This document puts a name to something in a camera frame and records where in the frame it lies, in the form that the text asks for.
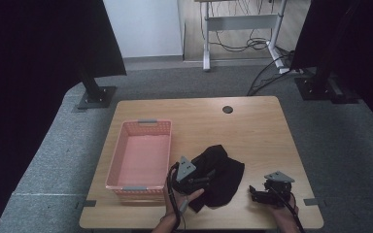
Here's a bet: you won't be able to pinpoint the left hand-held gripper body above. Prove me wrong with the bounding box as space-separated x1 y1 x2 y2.
170 155 209 196

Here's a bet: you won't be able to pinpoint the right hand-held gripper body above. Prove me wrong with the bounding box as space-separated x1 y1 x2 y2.
261 170 295 207

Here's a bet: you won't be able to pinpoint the black cloth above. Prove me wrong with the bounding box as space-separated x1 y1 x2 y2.
187 144 246 214

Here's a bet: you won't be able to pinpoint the pink plastic basket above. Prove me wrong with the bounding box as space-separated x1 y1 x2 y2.
105 118 173 204

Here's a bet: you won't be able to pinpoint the person's left hand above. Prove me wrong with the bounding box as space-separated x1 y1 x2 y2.
162 187 206 217

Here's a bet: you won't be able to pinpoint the person's right hand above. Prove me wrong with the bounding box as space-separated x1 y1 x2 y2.
265 192 301 233

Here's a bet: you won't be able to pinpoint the black curtain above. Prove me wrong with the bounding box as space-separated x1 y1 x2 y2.
0 0 127 233
288 0 373 137

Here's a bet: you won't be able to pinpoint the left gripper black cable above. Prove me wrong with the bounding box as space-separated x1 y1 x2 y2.
165 162 188 233

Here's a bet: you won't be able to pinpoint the black floor cables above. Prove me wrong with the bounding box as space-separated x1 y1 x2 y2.
246 48 303 97

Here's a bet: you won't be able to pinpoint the black stand with base plate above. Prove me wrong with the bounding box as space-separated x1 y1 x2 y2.
77 62 118 111
292 0 361 105

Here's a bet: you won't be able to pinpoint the hanging cable bundle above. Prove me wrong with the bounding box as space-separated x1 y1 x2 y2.
199 0 275 53

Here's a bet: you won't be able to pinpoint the white desk frame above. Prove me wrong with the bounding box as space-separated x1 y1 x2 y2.
193 0 291 75

